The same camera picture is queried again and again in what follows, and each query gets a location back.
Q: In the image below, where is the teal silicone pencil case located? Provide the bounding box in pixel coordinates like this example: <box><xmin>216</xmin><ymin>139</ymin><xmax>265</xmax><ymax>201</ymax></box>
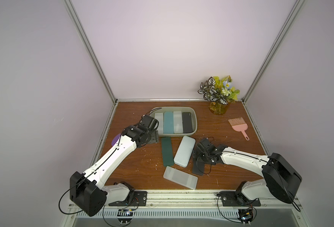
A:
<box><xmin>163</xmin><ymin>112</ymin><xmax>174</xmax><ymax>134</ymax></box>

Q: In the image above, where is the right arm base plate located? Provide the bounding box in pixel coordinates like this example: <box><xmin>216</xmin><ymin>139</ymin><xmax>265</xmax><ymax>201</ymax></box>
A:
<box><xmin>219</xmin><ymin>191</ymin><xmax>261</xmax><ymax>207</ymax></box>

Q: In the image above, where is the grey-green plastic storage box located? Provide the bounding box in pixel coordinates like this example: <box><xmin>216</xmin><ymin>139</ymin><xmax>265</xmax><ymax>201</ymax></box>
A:
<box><xmin>150</xmin><ymin>107</ymin><xmax>198</xmax><ymax>137</ymax></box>

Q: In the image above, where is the left circuit board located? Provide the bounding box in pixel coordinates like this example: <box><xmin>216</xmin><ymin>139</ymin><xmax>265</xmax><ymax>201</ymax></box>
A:
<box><xmin>117</xmin><ymin>209</ymin><xmax>134</xmax><ymax>226</ymax></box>

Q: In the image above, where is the artificial plant in vase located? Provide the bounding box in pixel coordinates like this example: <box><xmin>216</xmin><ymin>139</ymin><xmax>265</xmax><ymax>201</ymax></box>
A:
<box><xmin>198</xmin><ymin>76</ymin><xmax>240</xmax><ymax>115</ymax></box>

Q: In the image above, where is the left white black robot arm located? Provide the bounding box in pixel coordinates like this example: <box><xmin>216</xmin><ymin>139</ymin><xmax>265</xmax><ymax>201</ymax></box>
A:
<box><xmin>69</xmin><ymin>115</ymin><xmax>159</xmax><ymax>217</ymax></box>

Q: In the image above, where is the circuit board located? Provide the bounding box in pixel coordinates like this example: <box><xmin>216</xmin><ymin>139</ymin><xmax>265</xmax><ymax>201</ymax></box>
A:
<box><xmin>238</xmin><ymin>208</ymin><xmax>254</xmax><ymax>225</ymax></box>
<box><xmin>117</xmin><ymin>209</ymin><xmax>134</xmax><ymax>226</ymax></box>

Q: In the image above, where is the dark green pencil case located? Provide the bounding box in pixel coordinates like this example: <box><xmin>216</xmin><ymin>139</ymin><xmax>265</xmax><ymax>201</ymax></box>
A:
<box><xmin>161</xmin><ymin>137</ymin><xmax>174</xmax><ymax>166</ymax></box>

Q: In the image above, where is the black pencil case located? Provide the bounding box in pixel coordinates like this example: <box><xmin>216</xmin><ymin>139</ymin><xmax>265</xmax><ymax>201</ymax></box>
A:
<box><xmin>182</xmin><ymin>112</ymin><xmax>194</xmax><ymax>133</ymax></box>

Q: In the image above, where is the purple pink spatula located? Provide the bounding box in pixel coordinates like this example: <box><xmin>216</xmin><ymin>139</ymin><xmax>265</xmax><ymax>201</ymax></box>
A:
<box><xmin>111</xmin><ymin>133</ymin><xmax>121</xmax><ymax>146</ymax></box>

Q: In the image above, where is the dark grey pencil case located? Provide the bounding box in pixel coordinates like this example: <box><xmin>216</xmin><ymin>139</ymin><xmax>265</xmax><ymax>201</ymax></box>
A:
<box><xmin>192</xmin><ymin>148</ymin><xmax>205</xmax><ymax>176</ymax></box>

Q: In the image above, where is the aluminium front rail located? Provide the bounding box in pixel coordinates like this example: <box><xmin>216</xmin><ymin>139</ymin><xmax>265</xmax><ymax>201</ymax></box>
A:
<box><xmin>68</xmin><ymin>189</ymin><xmax>303</xmax><ymax>210</ymax></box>

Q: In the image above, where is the pink comb brush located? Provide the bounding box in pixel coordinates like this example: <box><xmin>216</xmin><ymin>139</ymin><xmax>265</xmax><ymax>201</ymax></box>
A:
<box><xmin>228</xmin><ymin>117</ymin><xmax>250</xmax><ymax>141</ymax></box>

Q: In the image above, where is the right circuit board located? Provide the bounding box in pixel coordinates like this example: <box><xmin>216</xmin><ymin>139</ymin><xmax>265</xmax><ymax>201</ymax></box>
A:
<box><xmin>238</xmin><ymin>208</ymin><xmax>254</xmax><ymax>225</ymax></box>

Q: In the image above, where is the white light-blue pencil case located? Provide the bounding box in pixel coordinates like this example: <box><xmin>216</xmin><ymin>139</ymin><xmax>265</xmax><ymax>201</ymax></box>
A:
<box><xmin>174</xmin><ymin>136</ymin><xmax>196</xmax><ymax>167</ymax></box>

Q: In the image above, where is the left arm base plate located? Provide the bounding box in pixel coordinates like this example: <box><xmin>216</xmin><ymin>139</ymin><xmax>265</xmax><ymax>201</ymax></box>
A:
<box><xmin>108</xmin><ymin>191</ymin><xmax>148</xmax><ymax>207</ymax></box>

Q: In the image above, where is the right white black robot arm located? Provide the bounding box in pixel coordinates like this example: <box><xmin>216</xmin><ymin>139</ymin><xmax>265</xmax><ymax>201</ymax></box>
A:
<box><xmin>193</xmin><ymin>138</ymin><xmax>302</xmax><ymax>206</ymax></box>

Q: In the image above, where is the translucent pencil case front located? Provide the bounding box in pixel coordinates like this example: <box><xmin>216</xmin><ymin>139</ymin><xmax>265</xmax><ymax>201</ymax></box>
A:
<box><xmin>163</xmin><ymin>166</ymin><xmax>198</xmax><ymax>190</ymax></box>

